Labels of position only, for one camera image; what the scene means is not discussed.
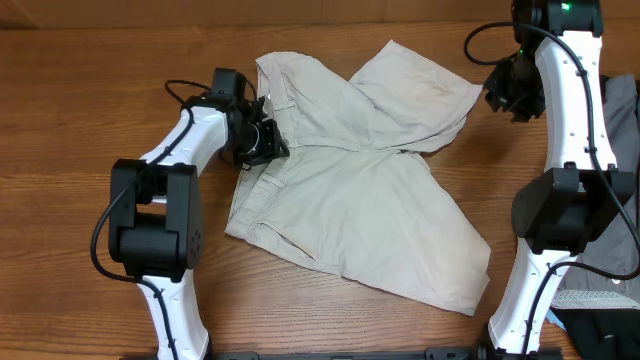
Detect beige cotton shorts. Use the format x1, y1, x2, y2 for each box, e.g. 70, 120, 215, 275
226, 42, 491, 316

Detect light blue cloth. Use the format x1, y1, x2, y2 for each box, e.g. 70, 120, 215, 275
546, 309, 566, 330

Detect black garment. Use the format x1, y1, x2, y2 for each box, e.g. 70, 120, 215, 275
552, 309, 639, 360

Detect grey shorts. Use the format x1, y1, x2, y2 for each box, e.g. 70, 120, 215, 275
549, 74, 640, 311

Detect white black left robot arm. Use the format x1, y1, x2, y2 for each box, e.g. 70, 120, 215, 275
108, 95, 288, 359

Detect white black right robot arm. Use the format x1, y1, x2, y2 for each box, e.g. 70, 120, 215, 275
463, 0, 639, 359

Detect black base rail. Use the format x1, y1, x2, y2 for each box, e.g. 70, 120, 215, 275
119, 344, 564, 360

